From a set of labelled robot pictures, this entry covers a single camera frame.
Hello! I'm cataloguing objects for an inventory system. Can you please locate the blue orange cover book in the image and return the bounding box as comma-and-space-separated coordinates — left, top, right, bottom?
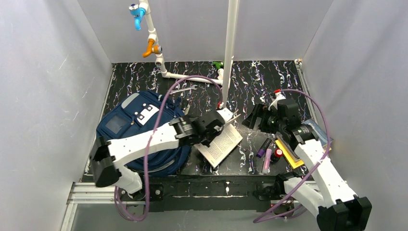
194, 124, 242, 168

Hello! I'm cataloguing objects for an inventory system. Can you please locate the navy blue student backpack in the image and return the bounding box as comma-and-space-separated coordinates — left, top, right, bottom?
96, 90, 191, 177

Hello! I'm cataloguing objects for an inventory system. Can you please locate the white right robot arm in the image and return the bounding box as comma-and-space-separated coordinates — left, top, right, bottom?
242, 99, 372, 231

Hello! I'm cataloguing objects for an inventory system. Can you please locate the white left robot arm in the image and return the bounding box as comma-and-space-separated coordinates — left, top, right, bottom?
90, 108, 233, 194

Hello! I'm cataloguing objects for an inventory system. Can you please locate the purple marker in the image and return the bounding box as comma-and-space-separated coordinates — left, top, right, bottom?
256, 138, 272, 158

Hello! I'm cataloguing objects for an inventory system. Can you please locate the pink highlighter pen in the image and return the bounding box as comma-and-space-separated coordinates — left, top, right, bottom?
261, 148, 272, 174

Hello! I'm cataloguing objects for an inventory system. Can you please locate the red cap glue bottle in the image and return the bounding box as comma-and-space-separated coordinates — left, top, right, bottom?
270, 148, 283, 163

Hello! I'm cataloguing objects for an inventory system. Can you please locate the silver wrench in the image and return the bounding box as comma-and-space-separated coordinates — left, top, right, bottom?
170, 85, 197, 95

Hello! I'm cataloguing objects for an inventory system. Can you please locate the blue Nineteen Eighty-Four book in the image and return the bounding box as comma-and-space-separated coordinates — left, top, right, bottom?
302, 118, 328, 148

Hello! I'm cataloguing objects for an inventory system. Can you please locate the yellow book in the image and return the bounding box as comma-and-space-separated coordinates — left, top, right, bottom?
275, 138, 333, 170

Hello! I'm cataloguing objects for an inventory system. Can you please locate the green tap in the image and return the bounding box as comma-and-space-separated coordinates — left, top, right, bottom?
212, 61, 224, 70

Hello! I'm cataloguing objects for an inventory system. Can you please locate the orange tap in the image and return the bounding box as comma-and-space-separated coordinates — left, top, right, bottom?
142, 38, 162, 58

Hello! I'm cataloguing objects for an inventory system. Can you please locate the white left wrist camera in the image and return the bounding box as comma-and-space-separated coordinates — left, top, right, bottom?
217, 102, 241, 125

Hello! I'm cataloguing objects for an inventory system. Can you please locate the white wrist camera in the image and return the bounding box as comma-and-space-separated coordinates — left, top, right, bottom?
268, 89, 286, 111
217, 102, 241, 125

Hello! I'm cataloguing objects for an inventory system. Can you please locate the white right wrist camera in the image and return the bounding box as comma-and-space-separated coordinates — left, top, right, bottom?
268, 89, 286, 111

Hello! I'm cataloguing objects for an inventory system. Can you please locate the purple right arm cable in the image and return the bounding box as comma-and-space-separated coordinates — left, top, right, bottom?
253, 89, 333, 224

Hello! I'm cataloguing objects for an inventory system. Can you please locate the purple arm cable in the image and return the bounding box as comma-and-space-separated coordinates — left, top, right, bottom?
253, 89, 333, 224
114, 75, 224, 222

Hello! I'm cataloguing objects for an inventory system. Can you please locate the white PVC pipe frame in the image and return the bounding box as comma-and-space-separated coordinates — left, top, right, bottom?
138, 0, 240, 106

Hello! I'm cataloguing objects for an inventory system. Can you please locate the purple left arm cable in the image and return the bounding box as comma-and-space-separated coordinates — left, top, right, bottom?
114, 75, 224, 222

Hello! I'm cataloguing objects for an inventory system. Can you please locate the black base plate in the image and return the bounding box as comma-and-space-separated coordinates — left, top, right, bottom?
115, 173, 306, 214

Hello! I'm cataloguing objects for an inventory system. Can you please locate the aluminium frame rail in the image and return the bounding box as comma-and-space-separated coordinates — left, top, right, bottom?
60, 59, 364, 231

